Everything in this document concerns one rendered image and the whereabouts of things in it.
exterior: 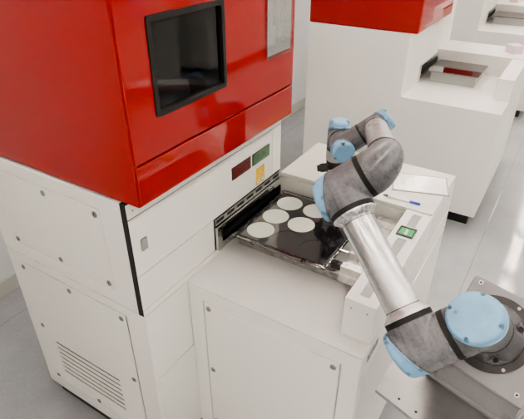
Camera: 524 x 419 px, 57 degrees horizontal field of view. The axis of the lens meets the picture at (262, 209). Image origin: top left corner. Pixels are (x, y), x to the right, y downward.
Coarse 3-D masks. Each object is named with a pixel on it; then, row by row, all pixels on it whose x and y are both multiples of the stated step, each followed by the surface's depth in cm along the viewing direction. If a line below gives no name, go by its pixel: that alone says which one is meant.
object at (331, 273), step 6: (240, 240) 180; (246, 246) 180; (252, 246) 178; (258, 246) 176; (264, 252) 176; (270, 252) 174; (282, 258) 172; (288, 258) 171; (300, 264) 169; (306, 264) 168; (312, 270) 167; (318, 270) 166; (324, 270) 164; (330, 270) 163; (336, 270) 163; (330, 276) 164; (336, 276) 163
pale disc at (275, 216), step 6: (270, 210) 186; (276, 210) 186; (282, 210) 186; (264, 216) 182; (270, 216) 182; (276, 216) 182; (282, 216) 182; (288, 216) 182; (270, 222) 179; (276, 222) 179; (282, 222) 179
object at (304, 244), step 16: (272, 208) 187; (272, 224) 178; (320, 224) 178; (256, 240) 169; (272, 240) 169; (288, 240) 169; (304, 240) 169; (320, 240) 169; (336, 240) 169; (304, 256) 162; (320, 256) 162
